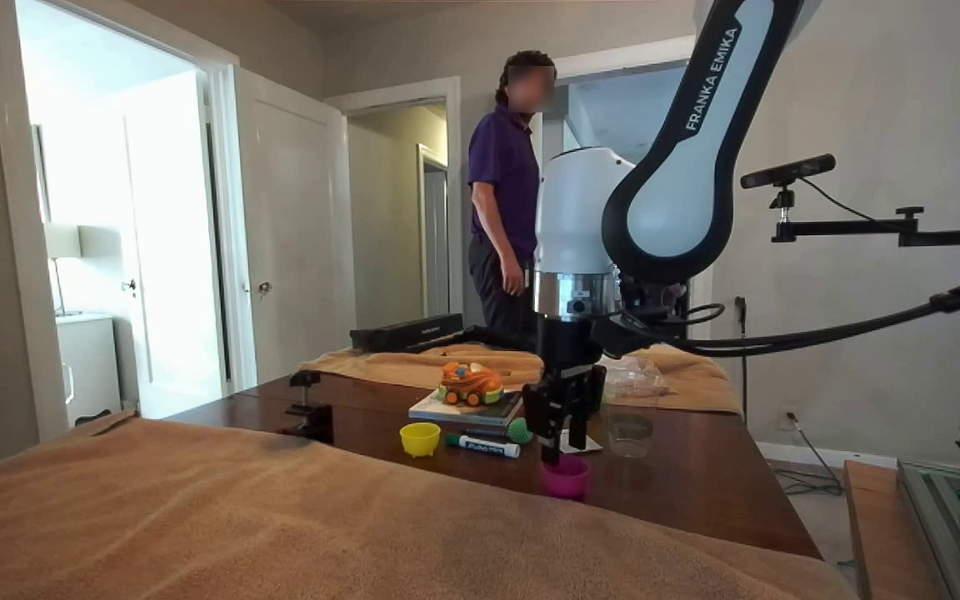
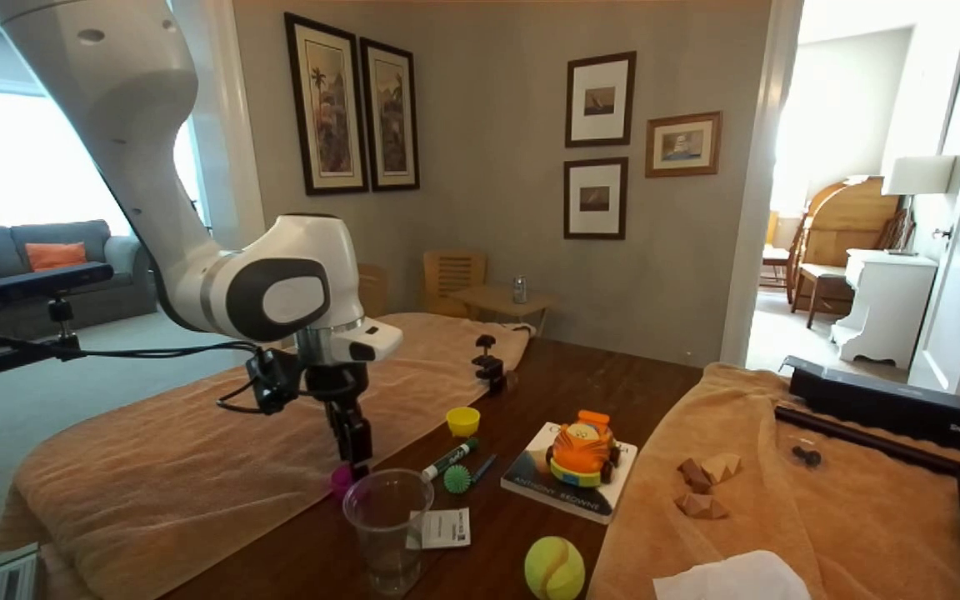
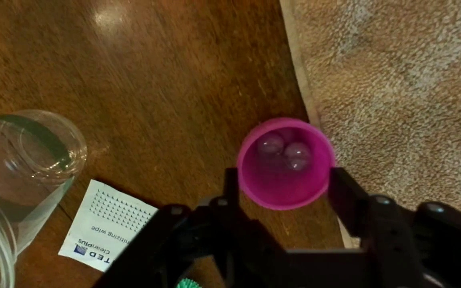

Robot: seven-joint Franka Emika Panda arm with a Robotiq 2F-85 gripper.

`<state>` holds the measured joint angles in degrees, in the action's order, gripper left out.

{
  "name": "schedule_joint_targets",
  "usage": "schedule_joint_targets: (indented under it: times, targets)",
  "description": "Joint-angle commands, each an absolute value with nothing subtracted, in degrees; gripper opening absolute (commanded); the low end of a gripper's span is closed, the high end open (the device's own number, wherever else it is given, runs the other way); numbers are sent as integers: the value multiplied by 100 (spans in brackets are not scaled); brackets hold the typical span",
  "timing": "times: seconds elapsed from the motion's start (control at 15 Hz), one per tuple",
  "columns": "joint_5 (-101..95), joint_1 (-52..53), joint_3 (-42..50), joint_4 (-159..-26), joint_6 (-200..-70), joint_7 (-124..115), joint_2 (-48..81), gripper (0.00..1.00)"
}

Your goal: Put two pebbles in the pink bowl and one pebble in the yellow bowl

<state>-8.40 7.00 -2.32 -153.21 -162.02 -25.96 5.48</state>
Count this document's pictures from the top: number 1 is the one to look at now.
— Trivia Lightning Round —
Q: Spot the plain tan towel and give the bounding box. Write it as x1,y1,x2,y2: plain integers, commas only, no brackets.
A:
0,412,858,600

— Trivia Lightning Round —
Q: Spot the clear plastic bag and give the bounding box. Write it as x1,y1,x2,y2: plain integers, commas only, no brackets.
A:
605,345,674,404

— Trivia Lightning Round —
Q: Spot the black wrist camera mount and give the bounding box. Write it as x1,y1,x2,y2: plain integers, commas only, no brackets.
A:
593,281,695,357

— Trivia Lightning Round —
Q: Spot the small yellow bowl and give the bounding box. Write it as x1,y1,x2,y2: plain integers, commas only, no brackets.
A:
395,418,447,458

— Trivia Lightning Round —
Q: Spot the white shade lamp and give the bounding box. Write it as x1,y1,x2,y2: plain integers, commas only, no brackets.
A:
43,220,116,267

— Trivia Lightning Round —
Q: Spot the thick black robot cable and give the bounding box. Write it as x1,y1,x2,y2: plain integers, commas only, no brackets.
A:
611,262,960,360

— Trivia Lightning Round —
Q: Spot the clear glass measuring cup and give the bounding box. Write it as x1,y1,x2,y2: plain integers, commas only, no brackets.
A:
603,405,656,458

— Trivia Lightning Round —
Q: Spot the black table clamp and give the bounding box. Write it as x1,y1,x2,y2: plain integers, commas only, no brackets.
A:
281,366,338,447

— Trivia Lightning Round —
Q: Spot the orange tiger toy car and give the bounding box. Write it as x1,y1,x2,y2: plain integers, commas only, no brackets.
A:
436,357,505,408

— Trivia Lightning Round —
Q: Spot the white room door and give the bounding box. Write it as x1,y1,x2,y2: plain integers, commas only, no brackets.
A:
232,62,358,385

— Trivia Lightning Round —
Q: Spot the person in purple shirt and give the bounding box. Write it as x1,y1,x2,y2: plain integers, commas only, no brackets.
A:
463,47,558,348

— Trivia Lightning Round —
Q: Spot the white cabinet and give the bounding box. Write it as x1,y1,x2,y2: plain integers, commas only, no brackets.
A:
54,312,125,427

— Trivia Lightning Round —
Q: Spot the long black case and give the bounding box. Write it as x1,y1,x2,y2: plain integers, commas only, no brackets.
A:
347,310,468,357

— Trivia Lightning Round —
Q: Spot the thin black wall cable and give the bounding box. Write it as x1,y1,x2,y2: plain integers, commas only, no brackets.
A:
732,294,753,423

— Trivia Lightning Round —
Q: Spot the tan towel with blocks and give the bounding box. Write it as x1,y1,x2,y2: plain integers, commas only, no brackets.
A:
300,337,742,418

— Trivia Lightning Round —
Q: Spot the green-capped white marker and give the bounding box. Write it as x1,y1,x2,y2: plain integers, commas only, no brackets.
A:
452,430,526,458

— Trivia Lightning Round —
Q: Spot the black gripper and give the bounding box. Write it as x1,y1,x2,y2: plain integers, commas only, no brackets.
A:
520,315,605,468

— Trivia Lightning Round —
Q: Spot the black stereo camera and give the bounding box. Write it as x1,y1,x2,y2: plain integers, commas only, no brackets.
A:
735,151,841,192

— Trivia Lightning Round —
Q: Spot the white wipe packet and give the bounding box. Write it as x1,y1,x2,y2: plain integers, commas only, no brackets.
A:
557,423,605,458

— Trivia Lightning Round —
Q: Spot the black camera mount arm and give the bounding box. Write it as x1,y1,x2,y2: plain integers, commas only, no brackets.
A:
767,183,960,248

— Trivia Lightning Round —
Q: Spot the Anthony Browne picture book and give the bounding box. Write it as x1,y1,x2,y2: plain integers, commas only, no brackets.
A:
405,383,526,427

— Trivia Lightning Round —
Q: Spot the small pink bowl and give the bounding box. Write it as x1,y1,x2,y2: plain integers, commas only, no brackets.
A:
538,456,588,502

